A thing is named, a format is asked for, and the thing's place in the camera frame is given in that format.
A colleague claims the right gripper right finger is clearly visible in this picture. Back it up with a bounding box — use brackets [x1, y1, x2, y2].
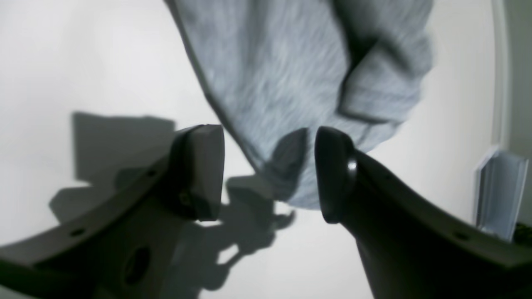
[314, 126, 532, 299]

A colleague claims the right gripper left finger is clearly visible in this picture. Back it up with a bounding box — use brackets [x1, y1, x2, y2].
[0, 125, 225, 299]

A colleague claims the grey t-shirt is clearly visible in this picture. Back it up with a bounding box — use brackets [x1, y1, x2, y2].
[166, 0, 433, 210]

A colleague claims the table cable grommet slot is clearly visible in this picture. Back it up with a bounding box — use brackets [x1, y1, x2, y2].
[473, 146, 529, 243]

